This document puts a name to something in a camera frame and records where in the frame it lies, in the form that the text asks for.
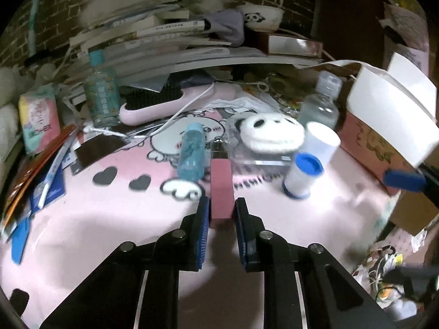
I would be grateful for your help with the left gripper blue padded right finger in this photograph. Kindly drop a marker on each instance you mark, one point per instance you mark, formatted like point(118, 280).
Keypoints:
point(245, 233)

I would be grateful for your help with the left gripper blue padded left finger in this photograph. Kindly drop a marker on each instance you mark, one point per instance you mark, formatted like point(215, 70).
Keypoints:
point(199, 231)

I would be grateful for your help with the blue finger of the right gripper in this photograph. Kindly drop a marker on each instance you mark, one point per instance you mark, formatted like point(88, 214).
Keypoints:
point(410, 181)

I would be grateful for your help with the pink rectangular lipstick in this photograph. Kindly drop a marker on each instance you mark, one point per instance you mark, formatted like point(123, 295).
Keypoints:
point(221, 185)

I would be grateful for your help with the teal spray bottle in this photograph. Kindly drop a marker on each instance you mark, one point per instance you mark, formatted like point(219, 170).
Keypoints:
point(191, 166)

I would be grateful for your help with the white bottle blue cap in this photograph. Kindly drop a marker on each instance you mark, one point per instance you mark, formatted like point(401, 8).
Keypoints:
point(304, 171)

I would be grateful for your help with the white open cardboard box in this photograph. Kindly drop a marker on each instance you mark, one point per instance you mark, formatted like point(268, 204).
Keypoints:
point(400, 105)

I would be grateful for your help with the clear plastic case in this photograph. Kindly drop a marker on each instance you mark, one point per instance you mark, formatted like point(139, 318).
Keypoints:
point(240, 155)

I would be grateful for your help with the panda plush pouch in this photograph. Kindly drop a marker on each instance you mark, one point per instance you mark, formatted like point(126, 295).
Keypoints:
point(271, 133)

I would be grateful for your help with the white cylindrical container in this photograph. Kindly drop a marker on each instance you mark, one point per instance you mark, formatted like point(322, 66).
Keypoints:
point(321, 142)

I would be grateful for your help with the clear bottle with cap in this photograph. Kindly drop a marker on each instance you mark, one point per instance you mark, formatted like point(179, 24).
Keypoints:
point(320, 107)

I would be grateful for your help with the small black square card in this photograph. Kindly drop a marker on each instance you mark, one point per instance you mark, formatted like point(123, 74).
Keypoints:
point(95, 149)

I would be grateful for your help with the pink hair brush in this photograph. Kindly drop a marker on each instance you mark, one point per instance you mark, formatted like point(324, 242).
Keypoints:
point(142, 106)

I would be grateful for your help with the pink hanging organizer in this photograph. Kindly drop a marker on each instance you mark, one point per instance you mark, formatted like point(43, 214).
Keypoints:
point(406, 32)

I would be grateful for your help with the blue booklet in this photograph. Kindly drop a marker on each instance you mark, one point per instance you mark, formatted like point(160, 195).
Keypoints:
point(55, 192)

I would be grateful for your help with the white blue pen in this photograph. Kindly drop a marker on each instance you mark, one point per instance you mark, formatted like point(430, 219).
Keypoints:
point(49, 179)

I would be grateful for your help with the teal capped drink bottle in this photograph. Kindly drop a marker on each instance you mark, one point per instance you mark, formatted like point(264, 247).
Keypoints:
point(102, 93)

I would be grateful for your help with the blue plastic tag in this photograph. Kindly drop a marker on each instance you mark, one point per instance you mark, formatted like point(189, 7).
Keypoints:
point(19, 240)

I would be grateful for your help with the orange pencils bundle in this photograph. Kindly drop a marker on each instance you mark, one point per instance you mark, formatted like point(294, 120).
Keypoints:
point(31, 169)

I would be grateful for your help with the brown book box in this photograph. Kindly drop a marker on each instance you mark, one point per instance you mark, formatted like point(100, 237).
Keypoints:
point(289, 45)

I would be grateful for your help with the stack of books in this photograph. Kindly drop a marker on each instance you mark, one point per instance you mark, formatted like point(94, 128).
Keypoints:
point(145, 55)

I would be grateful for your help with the Kotex pad pack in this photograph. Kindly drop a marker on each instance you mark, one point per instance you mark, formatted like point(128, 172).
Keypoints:
point(39, 118)

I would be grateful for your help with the purple cloth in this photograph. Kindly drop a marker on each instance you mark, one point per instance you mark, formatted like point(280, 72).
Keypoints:
point(228, 25)

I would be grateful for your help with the panda ceramic bowl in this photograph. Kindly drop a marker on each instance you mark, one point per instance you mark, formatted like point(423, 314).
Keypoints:
point(261, 18)

